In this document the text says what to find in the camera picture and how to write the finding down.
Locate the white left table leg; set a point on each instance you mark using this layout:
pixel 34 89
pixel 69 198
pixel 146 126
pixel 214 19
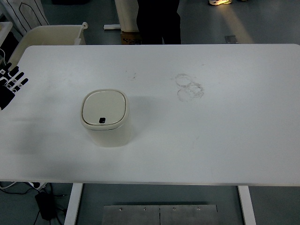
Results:
pixel 73 205

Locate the cream plastic storage bin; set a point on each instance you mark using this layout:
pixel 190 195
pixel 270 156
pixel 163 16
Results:
pixel 49 35

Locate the white striped garment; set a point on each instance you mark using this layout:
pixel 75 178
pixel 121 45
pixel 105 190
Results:
pixel 24 14

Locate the white sneaker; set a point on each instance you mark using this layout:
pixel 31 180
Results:
pixel 219 2

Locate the cream desktop trash can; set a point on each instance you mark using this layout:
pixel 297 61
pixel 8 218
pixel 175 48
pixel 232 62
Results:
pixel 105 116

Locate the white table column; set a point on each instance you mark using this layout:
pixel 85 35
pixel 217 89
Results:
pixel 127 14

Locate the white right table leg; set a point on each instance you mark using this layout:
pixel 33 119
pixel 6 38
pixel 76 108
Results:
pixel 246 205

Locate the white power strip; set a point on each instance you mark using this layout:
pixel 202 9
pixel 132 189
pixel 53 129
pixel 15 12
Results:
pixel 38 185

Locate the grey floor socket cover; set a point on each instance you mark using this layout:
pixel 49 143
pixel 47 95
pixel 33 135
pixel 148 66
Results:
pixel 232 39

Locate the metal floor plate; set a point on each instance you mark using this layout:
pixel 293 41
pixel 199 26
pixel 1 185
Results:
pixel 160 215

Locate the brown cardboard box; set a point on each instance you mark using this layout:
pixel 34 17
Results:
pixel 130 38

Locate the white table leg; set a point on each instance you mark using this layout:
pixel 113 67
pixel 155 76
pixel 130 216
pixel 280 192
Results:
pixel 246 205
pixel 73 205

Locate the person in black trousers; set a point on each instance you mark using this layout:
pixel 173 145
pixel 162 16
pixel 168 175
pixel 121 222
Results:
pixel 158 22

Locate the black white robotic hand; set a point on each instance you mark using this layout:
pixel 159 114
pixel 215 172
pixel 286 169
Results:
pixel 10 83

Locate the black power adapter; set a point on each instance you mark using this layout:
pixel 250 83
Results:
pixel 46 205

